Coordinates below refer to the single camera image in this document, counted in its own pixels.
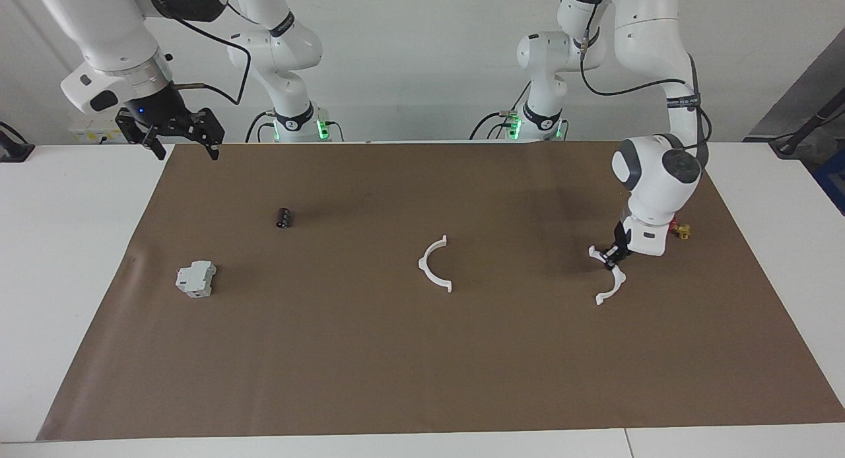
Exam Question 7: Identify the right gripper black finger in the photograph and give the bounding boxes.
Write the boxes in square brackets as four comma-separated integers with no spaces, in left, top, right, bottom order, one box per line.
[116,112,167,160]
[191,107,226,160]

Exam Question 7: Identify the white half ring pipe clamp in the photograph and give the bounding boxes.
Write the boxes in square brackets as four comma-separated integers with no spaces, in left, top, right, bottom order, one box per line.
[589,245,626,306]
[418,235,454,294]

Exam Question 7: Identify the white circuit breaker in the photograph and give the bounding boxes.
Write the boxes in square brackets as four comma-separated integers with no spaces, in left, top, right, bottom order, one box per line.
[175,260,217,299]

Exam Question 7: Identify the blue crate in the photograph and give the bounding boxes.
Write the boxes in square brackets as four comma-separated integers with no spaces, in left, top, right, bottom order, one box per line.
[813,151,845,216]

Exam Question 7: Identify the brown paper table mat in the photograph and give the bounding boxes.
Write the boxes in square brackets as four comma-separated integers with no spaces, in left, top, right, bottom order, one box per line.
[36,140,845,442]

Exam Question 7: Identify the black base cable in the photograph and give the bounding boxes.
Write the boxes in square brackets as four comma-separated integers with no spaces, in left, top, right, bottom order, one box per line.
[470,82,532,141]
[246,112,275,143]

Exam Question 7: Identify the white wall socket box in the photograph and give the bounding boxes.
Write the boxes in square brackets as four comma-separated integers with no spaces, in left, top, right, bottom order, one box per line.
[68,114,126,144]

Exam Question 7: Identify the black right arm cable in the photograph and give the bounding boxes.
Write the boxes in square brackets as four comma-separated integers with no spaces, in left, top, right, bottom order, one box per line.
[165,13,253,106]

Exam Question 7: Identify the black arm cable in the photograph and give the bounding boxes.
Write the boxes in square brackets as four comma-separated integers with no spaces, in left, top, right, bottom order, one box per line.
[578,0,714,152]
[165,13,253,106]

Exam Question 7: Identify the black clamp mount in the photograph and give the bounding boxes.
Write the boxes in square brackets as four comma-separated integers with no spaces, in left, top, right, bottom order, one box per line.
[0,121,35,163]

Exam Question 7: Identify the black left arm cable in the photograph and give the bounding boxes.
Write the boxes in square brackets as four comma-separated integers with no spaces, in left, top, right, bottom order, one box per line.
[578,0,714,152]

